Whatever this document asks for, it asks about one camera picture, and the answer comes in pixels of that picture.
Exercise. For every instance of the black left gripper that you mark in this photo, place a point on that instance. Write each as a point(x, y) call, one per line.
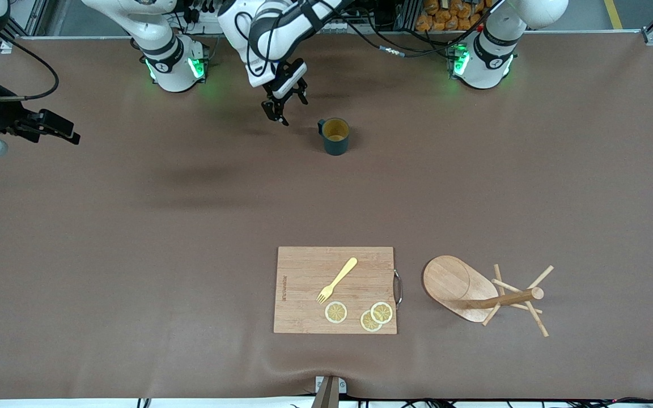
point(288, 89)

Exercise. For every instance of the dark green ribbed cup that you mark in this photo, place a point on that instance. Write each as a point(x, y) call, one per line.
point(335, 146)

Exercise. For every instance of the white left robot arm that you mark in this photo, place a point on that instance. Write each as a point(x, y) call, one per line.
point(496, 34)

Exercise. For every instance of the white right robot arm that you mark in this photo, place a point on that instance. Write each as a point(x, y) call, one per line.
point(173, 62)

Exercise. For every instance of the wooden cup rack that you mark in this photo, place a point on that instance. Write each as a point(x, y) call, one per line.
point(445, 280)

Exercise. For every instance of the white power strip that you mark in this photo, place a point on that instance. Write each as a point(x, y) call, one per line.
point(204, 16)

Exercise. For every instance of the pile of orange items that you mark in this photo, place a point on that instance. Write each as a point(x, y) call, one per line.
point(445, 20)

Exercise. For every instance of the bamboo cutting board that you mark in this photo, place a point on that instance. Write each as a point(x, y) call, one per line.
point(304, 283)

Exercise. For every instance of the yellow plastic fork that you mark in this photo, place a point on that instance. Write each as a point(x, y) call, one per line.
point(338, 279)

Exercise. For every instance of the brown table mat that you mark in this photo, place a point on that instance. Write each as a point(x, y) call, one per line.
point(134, 311)

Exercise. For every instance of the lemon slice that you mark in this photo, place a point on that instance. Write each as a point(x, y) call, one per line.
point(382, 312)
point(367, 324)
point(336, 312)

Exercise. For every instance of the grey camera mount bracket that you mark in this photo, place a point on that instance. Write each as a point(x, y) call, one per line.
point(328, 394)

